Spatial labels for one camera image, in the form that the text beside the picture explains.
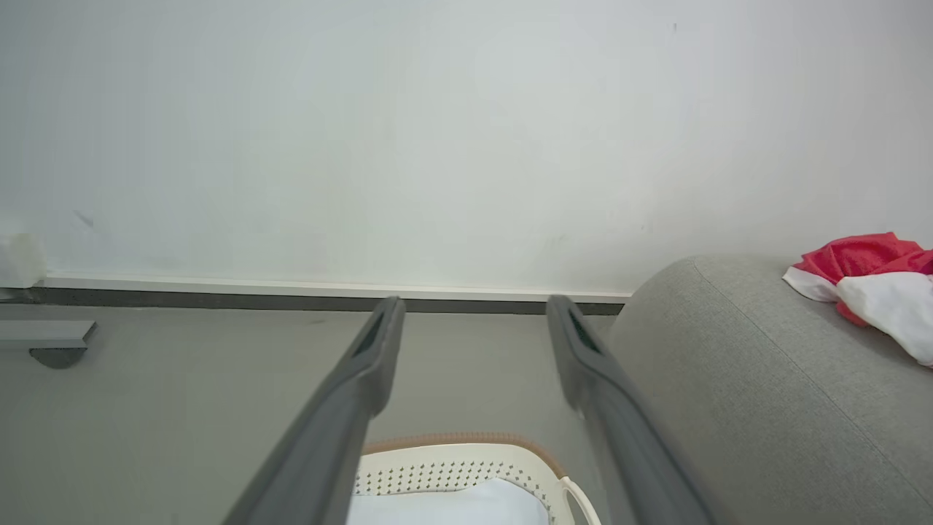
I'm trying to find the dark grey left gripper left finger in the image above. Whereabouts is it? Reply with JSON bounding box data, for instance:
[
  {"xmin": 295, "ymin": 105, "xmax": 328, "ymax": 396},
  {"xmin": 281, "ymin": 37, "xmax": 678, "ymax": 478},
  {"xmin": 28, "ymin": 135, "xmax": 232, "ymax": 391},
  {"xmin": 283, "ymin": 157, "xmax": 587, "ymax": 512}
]
[{"xmin": 222, "ymin": 295, "xmax": 407, "ymax": 525}]

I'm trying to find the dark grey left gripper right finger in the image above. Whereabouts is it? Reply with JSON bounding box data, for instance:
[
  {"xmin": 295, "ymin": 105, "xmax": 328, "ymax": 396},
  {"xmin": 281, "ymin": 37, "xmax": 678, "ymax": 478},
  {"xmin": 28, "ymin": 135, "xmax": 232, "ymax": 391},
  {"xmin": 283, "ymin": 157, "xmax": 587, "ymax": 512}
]
[{"xmin": 546, "ymin": 294, "xmax": 719, "ymax": 525}]

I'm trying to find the red and white jersey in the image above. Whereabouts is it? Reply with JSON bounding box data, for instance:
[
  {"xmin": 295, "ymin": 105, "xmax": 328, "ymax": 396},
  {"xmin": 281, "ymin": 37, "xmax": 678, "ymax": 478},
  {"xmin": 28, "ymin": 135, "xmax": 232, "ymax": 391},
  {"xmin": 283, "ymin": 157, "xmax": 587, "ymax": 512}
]
[{"xmin": 782, "ymin": 232, "xmax": 933, "ymax": 368}]

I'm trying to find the white perforated laundry basket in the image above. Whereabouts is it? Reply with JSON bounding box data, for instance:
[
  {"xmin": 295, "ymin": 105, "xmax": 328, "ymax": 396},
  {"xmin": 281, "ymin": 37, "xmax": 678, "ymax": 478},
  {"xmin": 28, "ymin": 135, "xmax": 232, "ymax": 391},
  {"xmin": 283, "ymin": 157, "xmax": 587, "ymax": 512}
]
[{"xmin": 348, "ymin": 433, "xmax": 603, "ymax": 525}]

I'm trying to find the grey fabric sofa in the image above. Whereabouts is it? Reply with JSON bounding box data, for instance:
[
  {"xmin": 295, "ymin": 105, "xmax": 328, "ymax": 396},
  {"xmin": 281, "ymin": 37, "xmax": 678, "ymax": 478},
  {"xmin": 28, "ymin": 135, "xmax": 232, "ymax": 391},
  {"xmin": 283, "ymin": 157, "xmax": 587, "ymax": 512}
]
[{"xmin": 604, "ymin": 253, "xmax": 933, "ymax": 525}]

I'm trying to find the plain white garment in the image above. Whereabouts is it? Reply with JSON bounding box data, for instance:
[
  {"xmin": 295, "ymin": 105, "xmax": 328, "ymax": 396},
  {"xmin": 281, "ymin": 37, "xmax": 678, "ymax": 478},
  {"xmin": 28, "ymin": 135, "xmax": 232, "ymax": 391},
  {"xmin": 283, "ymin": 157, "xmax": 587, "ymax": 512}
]
[{"xmin": 347, "ymin": 478, "xmax": 550, "ymax": 525}]

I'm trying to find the black floor edge strip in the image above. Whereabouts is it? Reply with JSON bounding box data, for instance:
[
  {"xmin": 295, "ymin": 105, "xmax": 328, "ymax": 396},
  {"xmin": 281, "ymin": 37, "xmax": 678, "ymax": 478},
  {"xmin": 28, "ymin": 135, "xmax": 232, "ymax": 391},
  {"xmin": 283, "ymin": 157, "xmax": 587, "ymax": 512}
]
[{"xmin": 0, "ymin": 287, "xmax": 625, "ymax": 316}]

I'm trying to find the black round floor foot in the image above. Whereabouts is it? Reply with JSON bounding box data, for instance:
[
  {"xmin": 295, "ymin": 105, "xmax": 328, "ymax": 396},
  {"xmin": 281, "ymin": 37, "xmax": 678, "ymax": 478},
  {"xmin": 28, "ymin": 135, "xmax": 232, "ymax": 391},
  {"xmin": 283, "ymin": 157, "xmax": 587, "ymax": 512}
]
[{"xmin": 29, "ymin": 347, "xmax": 89, "ymax": 370}]

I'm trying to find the grey metal foot bar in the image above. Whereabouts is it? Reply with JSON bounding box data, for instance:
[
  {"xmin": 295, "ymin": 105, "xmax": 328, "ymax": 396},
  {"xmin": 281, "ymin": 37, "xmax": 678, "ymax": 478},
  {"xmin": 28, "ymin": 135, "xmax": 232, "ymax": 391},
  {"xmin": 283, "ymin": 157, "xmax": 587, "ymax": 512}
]
[{"xmin": 0, "ymin": 320, "xmax": 98, "ymax": 350}]

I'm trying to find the white wall skirting strip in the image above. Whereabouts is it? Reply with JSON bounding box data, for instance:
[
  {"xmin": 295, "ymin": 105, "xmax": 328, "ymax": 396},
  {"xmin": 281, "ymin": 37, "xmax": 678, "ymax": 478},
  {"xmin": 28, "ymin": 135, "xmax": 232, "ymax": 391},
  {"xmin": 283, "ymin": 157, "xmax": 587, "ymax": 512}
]
[{"xmin": 42, "ymin": 275, "xmax": 632, "ymax": 304}]

